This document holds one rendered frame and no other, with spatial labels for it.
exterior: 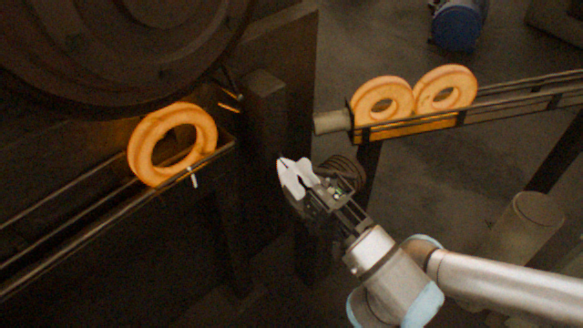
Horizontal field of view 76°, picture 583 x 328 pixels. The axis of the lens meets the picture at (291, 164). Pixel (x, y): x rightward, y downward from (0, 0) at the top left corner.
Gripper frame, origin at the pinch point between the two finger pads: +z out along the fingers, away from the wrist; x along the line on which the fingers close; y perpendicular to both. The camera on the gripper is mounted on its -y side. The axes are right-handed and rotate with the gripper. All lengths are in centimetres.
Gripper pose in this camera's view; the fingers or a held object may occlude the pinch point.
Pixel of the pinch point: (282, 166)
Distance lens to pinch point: 73.7
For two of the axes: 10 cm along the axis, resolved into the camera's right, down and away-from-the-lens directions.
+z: -6.6, -7.1, 2.6
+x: -7.3, 4.9, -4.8
